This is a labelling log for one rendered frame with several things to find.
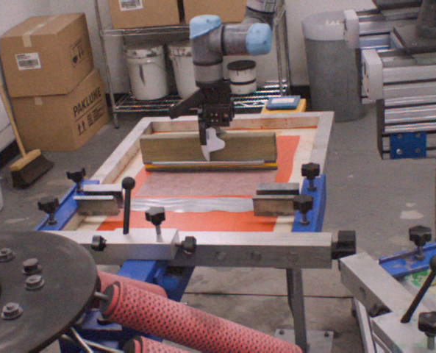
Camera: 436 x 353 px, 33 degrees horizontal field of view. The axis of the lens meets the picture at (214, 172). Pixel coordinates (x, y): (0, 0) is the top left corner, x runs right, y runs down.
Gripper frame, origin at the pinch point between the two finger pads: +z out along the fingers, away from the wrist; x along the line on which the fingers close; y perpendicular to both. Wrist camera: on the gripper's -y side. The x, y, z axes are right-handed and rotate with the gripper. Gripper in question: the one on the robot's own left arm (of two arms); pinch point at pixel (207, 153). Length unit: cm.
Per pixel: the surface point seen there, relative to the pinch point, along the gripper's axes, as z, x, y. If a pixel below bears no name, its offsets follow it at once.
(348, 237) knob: -6, -52, 38
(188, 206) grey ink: 4.3, -22.1, -0.1
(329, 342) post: 98, 54, 26
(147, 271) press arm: -4, -64, 3
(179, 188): 4.9, -11.3, -5.3
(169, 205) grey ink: 4.5, -21.4, -5.0
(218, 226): 4.5, -30.9, 8.9
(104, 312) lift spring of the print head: -21, -101, 11
